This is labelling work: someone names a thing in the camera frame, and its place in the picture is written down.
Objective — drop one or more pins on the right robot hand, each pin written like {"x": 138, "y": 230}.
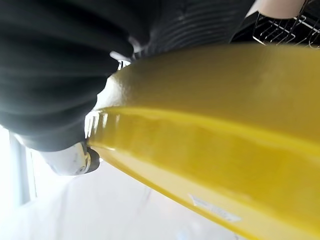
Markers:
{"x": 50, "y": 62}

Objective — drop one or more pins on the yellow plate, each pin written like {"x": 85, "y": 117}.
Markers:
{"x": 212, "y": 120}

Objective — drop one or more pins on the white dish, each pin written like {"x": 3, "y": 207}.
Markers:
{"x": 281, "y": 8}

